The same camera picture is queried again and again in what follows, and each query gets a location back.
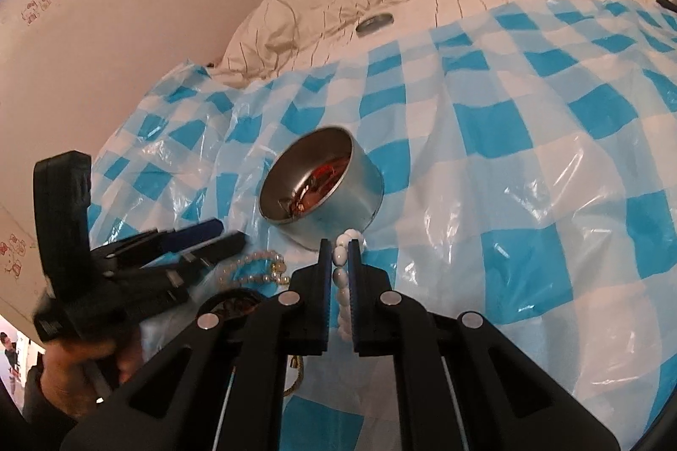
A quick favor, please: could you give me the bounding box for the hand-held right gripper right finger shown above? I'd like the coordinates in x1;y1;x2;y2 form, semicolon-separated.
348;238;621;451

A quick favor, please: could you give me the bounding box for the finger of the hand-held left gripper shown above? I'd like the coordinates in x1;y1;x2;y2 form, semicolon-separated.
177;231;247;273
110;217;224;262

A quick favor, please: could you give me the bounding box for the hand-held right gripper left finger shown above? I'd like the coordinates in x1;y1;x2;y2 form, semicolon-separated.
61;238;334;451

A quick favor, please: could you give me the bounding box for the white bead bracelet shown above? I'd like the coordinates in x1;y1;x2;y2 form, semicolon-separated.
330;228;367;342

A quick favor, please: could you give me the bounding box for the pearl bracelet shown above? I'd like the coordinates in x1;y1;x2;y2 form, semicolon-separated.
215;248;291;291

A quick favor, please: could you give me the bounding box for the round metal tin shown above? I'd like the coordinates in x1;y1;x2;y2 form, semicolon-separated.
258;126;385;252

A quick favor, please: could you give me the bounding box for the red brown cord bracelet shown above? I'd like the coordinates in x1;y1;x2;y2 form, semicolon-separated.
279;155;351;220

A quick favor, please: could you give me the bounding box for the person's left forearm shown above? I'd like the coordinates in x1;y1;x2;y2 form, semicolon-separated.
21;365;75;437

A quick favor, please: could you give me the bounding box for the person's left hand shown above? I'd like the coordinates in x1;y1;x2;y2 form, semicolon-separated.
39;323;145;418

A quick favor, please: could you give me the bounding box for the blue white checkered plastic sheet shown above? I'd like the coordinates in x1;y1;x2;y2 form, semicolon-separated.
87;0;677;451

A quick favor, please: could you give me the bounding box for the white striped duvet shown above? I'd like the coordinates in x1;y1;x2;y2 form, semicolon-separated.
219;0;677;88

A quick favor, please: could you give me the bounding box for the round metal tin lid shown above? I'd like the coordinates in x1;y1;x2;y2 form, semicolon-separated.
355;12;394;34

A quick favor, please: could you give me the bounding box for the black bracelet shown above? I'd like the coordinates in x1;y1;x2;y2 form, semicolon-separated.
209;289;264;321

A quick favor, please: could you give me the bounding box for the gold braided cord necklace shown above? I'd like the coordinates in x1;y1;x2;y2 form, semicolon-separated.
282;354;307;398

